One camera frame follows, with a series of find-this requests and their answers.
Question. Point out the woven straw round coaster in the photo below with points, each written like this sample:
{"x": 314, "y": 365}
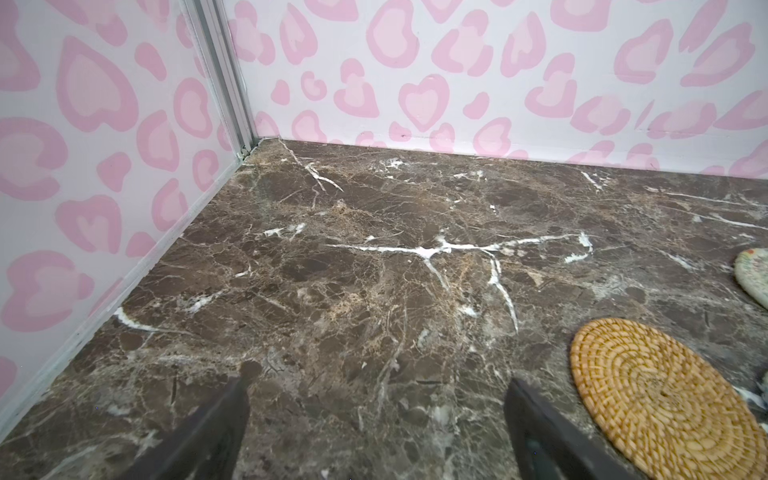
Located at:
{"x": 665, "y": 408}

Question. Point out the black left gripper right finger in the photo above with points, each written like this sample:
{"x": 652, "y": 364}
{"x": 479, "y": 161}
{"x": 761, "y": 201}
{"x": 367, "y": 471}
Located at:
{"x": 548, "y": 446}

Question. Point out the beige patterned round coaster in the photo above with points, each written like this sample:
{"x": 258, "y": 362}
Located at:
{"x": 751, "y": 273}

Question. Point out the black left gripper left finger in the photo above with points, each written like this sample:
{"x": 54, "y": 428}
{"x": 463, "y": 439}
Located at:
{"x": 205, "y": 445}

